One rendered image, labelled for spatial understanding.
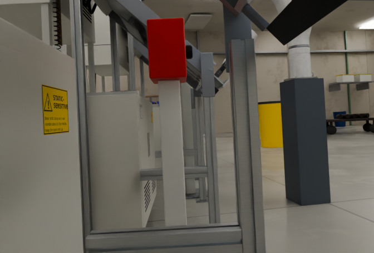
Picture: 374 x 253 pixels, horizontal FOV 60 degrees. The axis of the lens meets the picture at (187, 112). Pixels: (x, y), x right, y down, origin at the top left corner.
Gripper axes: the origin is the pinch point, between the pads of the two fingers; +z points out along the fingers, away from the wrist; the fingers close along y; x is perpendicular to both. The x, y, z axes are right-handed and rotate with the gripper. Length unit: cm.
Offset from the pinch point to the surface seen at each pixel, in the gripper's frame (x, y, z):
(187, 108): 0.9, 27.6, 26.0
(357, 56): -334, 927, -523
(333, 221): -85, -39, 26
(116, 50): 57, 10, 27
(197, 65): 8, -60, 14
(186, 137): -11, 27, 42
